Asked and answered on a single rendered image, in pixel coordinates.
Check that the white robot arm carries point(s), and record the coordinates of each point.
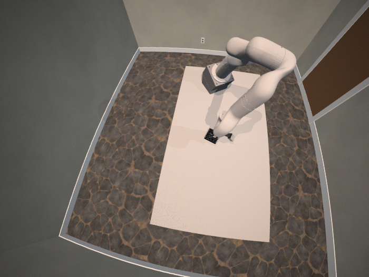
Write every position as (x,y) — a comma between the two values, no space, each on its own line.
(241,53)

